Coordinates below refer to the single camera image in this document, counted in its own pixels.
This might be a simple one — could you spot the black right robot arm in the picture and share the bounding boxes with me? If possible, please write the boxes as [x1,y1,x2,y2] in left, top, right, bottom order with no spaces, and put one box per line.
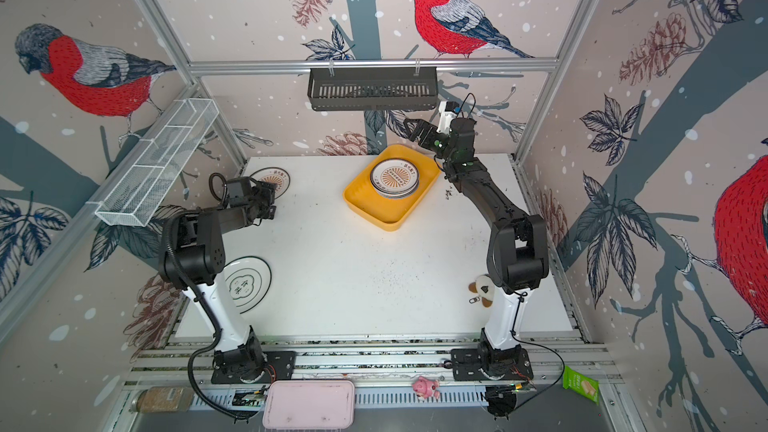
[404,118,550,380]

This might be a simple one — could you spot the orange sunburst plate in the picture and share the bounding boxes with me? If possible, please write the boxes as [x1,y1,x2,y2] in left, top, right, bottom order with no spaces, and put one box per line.
[250,167,291,197]

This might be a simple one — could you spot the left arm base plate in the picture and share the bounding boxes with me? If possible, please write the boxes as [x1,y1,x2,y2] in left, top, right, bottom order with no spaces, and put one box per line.
[211,350,296,385]

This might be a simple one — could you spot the green snack packet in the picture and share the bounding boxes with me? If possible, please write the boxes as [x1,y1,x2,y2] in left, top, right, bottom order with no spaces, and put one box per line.
[562,366,599,403]

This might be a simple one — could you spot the yellow plastic bin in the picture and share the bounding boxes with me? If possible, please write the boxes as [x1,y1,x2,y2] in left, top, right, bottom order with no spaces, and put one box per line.
[343,145,440,232]

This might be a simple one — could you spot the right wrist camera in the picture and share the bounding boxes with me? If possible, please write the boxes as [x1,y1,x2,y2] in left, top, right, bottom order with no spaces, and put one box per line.
[437,101,460,134]

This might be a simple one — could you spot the black hanging wire basket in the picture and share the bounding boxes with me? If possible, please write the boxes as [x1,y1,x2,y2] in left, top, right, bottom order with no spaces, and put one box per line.
[307,67,440,112]

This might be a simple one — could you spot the white wire mesh shelf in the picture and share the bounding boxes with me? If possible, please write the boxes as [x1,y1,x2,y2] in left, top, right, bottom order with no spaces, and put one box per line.
[95,98,219,227]

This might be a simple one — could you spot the pink plastic tray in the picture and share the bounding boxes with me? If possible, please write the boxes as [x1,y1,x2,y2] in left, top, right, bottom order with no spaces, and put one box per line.
[262,380,356,431]

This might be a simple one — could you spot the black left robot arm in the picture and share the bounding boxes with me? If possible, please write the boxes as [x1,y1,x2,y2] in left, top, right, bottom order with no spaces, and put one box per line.
[158,173,276,383]

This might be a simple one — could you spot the brown white plush toy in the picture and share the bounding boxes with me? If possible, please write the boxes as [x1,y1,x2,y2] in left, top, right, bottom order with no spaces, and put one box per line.
[468,275,496,308]

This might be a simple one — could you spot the brown grain bag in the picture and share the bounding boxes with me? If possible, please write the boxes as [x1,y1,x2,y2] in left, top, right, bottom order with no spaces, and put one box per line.
[133,387,195,414]

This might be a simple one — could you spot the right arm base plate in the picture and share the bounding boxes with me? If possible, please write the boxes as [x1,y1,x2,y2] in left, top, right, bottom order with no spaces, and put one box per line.
[449,345,533,382]

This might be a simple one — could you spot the pink pig toy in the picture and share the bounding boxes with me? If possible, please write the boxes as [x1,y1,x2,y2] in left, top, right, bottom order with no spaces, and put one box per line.
[411,376,441,401]

